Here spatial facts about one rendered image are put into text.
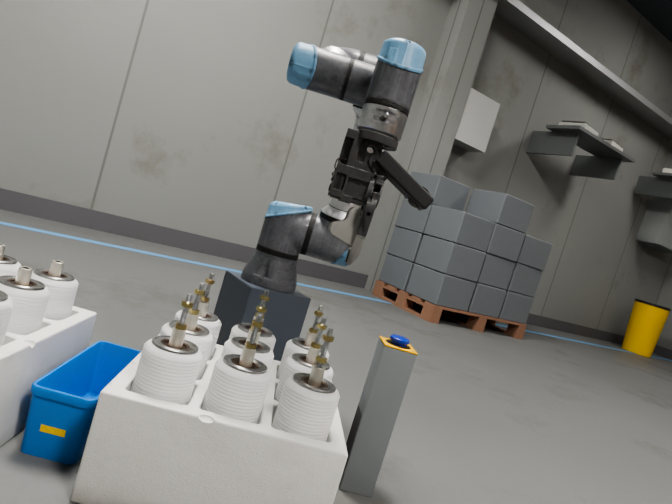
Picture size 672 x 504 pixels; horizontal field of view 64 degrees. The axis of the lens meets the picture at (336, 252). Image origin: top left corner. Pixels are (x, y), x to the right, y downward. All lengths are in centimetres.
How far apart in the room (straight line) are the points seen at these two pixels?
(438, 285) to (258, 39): 212
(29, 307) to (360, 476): 70
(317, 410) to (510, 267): 356
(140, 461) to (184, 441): 7
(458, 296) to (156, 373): 328
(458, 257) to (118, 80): 252
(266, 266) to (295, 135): 274
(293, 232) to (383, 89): 61
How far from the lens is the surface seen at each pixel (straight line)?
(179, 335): 91
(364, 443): 115
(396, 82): 88
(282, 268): 139
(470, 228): 393
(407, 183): 87
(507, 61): 546
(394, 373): 111
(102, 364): 130
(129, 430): 90
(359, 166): 87
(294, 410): 89
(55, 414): 104
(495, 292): 429
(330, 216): 138
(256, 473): 90
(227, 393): 89
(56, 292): 117
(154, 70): 373
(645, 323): 732
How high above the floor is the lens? 53
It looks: 4 degrees down
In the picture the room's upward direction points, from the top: 17 degrees clockwise
